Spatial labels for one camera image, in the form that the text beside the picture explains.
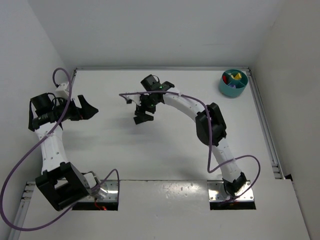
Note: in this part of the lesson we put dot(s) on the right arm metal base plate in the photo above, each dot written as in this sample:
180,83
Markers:
218,194

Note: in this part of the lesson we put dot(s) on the teal divided round container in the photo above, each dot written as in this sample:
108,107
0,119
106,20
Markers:
232,83

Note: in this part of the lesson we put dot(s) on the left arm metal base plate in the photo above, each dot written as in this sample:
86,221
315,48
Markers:
106,193

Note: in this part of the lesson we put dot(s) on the yellow lego brick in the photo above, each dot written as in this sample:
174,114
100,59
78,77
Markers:
236,75

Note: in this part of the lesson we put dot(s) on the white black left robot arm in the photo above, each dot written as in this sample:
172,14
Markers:
61,183

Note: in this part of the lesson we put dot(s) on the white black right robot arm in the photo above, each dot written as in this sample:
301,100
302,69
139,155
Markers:
209,124

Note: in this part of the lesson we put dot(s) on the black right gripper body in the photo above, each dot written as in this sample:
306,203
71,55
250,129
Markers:
144,111

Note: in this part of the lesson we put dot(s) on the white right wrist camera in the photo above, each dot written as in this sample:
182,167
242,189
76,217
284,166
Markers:
133,98

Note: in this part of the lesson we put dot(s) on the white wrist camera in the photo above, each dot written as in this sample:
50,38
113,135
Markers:
133,98
63,90

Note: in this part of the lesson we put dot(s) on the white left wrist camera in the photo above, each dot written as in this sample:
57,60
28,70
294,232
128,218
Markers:
63,90

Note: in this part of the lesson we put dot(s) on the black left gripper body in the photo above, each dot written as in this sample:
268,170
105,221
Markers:
75,111

